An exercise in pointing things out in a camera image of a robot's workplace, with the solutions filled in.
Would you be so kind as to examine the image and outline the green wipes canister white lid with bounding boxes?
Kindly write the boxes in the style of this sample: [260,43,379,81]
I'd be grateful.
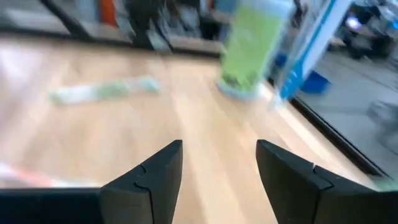
[216,0,296,101]

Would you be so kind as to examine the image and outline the green toothbrush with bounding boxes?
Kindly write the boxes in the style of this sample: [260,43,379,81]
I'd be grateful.
[49,77,161,106]

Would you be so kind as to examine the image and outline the storage rack with orange bins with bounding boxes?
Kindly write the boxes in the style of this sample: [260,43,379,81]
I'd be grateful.
[71,0,224,52]

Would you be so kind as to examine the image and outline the packaged toothbrushes bundle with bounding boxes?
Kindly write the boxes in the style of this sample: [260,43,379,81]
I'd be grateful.
[267,0,355,110]

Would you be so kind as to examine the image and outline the blue plastic floor bin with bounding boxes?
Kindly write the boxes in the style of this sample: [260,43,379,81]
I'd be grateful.
[300,70,331,95]
[273,51,289,68]

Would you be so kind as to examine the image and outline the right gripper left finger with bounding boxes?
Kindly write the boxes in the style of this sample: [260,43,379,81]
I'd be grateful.
[99,139,183,224]

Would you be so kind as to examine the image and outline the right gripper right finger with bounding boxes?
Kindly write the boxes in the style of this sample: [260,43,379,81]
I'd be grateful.
[256,139,379,224]

